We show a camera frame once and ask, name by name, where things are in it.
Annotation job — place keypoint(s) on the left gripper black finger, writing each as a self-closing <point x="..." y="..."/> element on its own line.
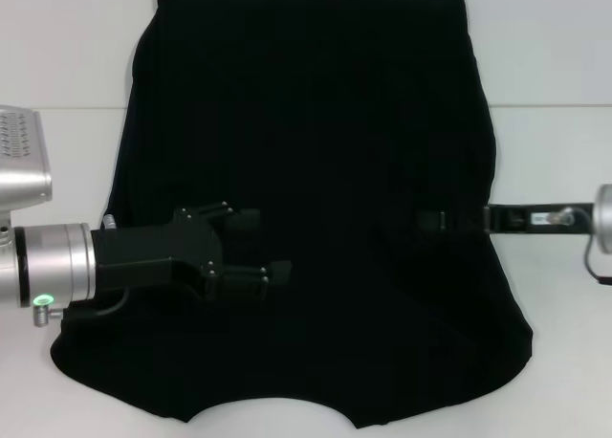
<point x="281" y="272"/>
<point x="244" y="220"/>

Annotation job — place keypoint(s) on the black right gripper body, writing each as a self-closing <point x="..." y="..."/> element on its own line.
<point x="516" y="220"/>

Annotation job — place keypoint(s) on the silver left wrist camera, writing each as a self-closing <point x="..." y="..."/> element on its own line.
<point x="24" y="180"/>

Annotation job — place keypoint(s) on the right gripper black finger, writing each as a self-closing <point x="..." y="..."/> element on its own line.
<point x="430" y="220"/>

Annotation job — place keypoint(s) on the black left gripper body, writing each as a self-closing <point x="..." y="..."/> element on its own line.
<point x="148" y="251"/>

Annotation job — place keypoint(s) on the black t-shirt white print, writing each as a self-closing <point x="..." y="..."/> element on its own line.
<point x="334" y="146"/>

